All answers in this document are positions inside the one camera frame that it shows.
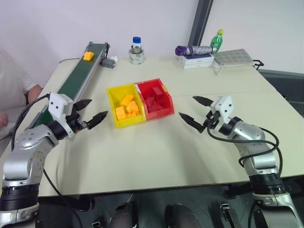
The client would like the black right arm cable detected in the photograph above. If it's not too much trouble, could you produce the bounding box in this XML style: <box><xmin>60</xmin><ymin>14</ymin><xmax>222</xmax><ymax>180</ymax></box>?
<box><xmin>206</xmin><ymin>123</ymin><xmax>284</xmax><ymax>177</ymax></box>

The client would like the grey plastic box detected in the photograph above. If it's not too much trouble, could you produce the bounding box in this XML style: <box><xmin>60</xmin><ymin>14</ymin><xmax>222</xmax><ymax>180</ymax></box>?
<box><xmin>102</xmin><ymin>57</ymin><xmax>116</xmax><ymax>69</ymax></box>

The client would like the white bottle with blue cap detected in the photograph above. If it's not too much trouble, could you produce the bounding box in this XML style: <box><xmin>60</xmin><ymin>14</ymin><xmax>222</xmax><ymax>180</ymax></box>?
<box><xmin>132</xmin><ymin>36</ymin><xmax>143</xmax><ymax>54</ymax></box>

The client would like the grey checked flat case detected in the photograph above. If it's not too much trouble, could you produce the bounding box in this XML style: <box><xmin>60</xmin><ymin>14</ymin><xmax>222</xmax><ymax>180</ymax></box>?
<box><xmin>212</xmin><ymin>48</ymin><xmax>255</xmax><ymax>69</ymax></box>

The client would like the black metal handle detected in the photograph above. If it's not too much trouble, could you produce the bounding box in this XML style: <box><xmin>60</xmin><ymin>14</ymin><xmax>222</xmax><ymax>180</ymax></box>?
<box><xmin>252</xmin><ymin>58</ymin><xmax>265</xmax><ymax>71</ymax></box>

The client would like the clear packing tape roll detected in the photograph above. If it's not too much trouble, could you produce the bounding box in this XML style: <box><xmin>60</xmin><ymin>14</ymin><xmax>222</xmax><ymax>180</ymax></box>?
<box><xmin>128</xmin><ymin>47</ymin><xmax>146</xmax><ymax>66</ymax></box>

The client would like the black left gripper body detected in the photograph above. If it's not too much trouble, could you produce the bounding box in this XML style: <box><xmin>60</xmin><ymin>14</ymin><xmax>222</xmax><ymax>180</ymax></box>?
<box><xmin>65</xmin><ymin>109</ymin><xmax>89</xmax><ymax>134</ymax></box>

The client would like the white wire stand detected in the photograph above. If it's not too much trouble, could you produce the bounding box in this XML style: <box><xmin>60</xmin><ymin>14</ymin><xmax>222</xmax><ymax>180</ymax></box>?
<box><xmin>213</xmin><ymin>63</ymin><xmax>226</xmax><ymax>76</ymax></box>

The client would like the yellow plastic bin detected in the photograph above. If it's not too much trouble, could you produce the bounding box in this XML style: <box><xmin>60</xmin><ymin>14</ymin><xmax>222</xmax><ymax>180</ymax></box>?
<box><xmin>106</xmin><ymin>83</ymin><xmax>146</xmax><ymax>129</ymax></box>

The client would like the thin black hanging cable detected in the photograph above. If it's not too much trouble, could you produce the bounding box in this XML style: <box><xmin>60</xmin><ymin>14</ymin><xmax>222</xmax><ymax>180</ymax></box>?
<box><xmin>42</xmin><ymin>167</ymin><xmax>84</xmax><ymax>228</ymax></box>

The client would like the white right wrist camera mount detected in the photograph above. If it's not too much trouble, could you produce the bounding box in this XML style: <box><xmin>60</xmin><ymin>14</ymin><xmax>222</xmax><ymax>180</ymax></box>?
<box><xmin>209</xmin><ymin>95</ymin><xmax>235</xmax><ymax>131</ymax></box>

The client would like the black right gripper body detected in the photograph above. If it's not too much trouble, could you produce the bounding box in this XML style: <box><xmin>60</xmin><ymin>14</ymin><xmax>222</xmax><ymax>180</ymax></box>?
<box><xmin>201</xmin><ymin>110</ymin><xmax>221</xmax><ymax>131</ymax></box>

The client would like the purple grey folded umbrella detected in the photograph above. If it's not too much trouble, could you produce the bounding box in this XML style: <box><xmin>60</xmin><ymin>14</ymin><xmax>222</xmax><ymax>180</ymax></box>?
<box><xmin>175</xmin><ymin>45</ymin><xmax>218</xmax><ymax>57</ymax></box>

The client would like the white and blue box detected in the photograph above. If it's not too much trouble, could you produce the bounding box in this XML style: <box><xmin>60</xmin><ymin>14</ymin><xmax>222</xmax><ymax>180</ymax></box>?
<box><xmin>178</xmin><ymin>52</ymin><xmax>215</xmax><ymax>70</ymax></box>

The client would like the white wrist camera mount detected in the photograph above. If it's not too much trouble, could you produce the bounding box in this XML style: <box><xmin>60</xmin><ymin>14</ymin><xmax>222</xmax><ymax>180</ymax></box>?
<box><xmin>48</xmin><ymin>92</ymin><xmax>74</xmax><ymax>139</ymax></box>
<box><xmin>209</xmin><ymin>95</ymin><xmax>235</xmax><ymax>131</ymax></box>

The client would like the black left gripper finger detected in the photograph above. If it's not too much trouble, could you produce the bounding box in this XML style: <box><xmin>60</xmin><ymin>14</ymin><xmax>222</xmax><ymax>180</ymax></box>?
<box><xmin>86</xmin><ymin>111</ymin><xmax>109</xmax><ymax>131</ymax></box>
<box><xmin>75</xmin><ymin>99</ymin><xmax>93</xmax><ymax>111</ymax></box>

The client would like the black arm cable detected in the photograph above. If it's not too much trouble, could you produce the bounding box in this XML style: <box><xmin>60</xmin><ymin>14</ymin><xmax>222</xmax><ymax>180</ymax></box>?
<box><xmin>206</xmin><ymin>123</ymin><xmax>284</xmax><ymax>177</ymax></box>
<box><xmin>10</xmin><ymin>94</ymin><xmax>51</xmax><ymax>152</ymax></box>

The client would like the dark grey wall pillar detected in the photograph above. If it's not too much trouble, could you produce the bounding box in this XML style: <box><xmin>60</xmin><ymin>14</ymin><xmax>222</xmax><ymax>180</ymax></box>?
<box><xmin>188</xmin><ymin>0</ymin><xmax>215</xmax><ymax>49</ymax></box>

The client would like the red toy brick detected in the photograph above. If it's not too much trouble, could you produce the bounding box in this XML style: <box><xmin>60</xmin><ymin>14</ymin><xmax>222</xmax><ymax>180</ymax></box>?
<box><xmin>152</xmin><ymin>86</ymin><xmax>165</xmax><ymax>97</ymax></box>
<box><xmin>144</xmin><ymin>95</ymin><xmax>156</xmax><ymax>108</ymax></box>

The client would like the person's bare hand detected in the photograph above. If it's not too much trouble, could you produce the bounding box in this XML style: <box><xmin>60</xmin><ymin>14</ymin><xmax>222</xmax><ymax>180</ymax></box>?
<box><xmin>0</xmin><ymin>111</ymin><xmax>9</xmax><ymax>129</ymax></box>

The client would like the green conveyor belt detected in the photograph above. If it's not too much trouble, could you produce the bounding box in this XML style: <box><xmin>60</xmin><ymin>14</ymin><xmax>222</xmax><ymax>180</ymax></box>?
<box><xmin>28</xmin><ymin>41</ymin><xmax>111</xmax><ymax>134</ymax></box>

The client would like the black strap with buckle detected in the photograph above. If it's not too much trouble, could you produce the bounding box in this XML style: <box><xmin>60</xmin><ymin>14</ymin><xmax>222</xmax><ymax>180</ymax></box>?
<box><xmin>218</xmin><ymin>201</ymin><xmax>239</xmax><ymax>228</ymax></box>

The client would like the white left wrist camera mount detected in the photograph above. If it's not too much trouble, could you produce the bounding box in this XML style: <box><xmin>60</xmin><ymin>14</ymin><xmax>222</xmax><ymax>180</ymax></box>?
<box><xmin>48</xmin><ymin>92</ymin><xmax>74</xmax><ymax>139</ymax></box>

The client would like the green plastic bottle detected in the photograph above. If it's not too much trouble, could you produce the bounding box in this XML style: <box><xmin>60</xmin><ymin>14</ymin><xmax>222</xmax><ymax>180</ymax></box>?
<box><xmin>210</xmin><ymin>28</ymin><xmax>225</xmax><ymax>52</ymax></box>

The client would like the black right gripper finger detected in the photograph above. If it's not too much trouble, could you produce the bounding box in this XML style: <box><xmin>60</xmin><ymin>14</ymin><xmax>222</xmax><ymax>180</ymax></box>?
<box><xmin>178</xmin><ymin>112</ymin><xmax>205</xmax><ymax>133</ymax></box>
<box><xmin>192</xmin><ymin>95</ymin><xmax>213</xmax><ymax>107</ymax></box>

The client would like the person in white shirt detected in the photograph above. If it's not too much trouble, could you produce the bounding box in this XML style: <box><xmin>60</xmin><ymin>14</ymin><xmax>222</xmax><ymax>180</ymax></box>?
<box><xmin>0</xmin><ymin>48</ymin><xmax>44</xmax><ymax>143</ymax></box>

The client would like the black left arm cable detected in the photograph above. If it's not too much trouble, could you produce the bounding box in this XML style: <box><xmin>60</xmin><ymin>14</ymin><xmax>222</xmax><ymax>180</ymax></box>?
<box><xmin>10</xmin><ymin>94</ymin><xmax>51</xmax><ymax>152</ymax></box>

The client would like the red plastic bin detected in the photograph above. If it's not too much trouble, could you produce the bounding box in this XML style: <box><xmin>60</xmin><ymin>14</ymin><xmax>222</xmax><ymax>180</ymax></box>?
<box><xmin>134</xmin><ymin>78</ymin><xmax>175</xmax><ymax>122</ymax></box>

